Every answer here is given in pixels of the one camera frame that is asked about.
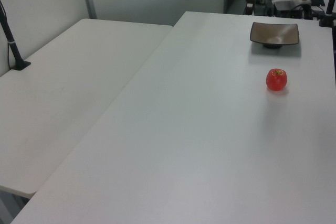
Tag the black electronics box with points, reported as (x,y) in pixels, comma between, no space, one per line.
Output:
(287,6)

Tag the black clamped camera pole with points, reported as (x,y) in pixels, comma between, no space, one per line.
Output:
(328,11)

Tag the black camera stand with base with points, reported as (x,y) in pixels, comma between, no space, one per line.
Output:
(10,43)

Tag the brown square ceramic plate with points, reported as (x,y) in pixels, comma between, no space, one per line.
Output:
(274,33)

